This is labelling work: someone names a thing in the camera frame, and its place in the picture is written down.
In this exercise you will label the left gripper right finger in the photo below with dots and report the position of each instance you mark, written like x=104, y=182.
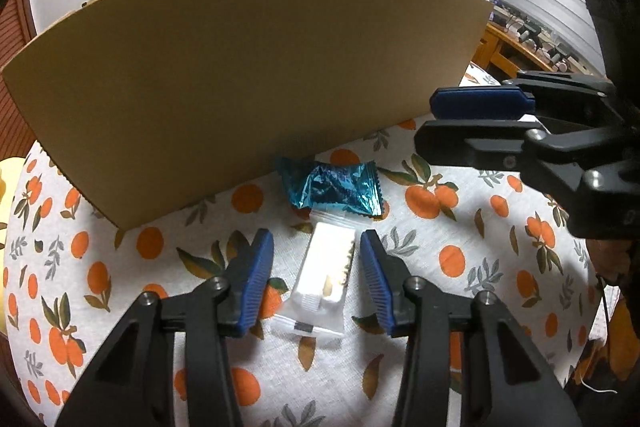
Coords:
x=385, y=277

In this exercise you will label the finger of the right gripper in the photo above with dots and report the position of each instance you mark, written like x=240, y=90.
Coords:
x=481, y=103
x=479, y=143

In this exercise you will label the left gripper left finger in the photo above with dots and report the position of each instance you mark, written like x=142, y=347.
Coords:
x=247, y=274

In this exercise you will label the small white snack packet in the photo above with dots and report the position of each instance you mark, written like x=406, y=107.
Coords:
x=315, y=307

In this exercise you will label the teal foil candy packet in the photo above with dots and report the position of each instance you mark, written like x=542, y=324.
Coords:
x=318, y=185

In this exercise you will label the wooden sideboard cabinet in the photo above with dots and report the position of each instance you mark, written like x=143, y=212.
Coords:
x=503, y=57

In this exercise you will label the orange-print white bedsheet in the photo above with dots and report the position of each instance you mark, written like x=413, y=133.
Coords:
x=69, y=275

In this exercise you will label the brown cardboard box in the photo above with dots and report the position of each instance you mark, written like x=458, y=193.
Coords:
x=147, y=106

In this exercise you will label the brown louvred wardrobe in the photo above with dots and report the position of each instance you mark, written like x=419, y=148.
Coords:
x=17, y=31

